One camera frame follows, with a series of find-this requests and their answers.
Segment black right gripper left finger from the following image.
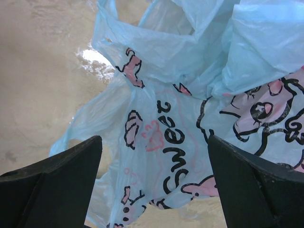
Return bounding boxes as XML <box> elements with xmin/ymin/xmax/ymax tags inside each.
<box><xmin>0</xmin><ymin>136</ymin><xmax>102</xmax><ymax>228</ymax></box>

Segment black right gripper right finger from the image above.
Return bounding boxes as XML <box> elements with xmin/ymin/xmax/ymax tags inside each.
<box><xmin>208</xmin><ymin>135</ymin><xmax>304</xmax><ymax>228</ymax></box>

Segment blue printed plastic bag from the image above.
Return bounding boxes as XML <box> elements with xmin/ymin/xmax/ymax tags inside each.
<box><xmin>50</xmin><ymin>0</ymin><xmax>304</xmax><ymax>228</ymax></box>

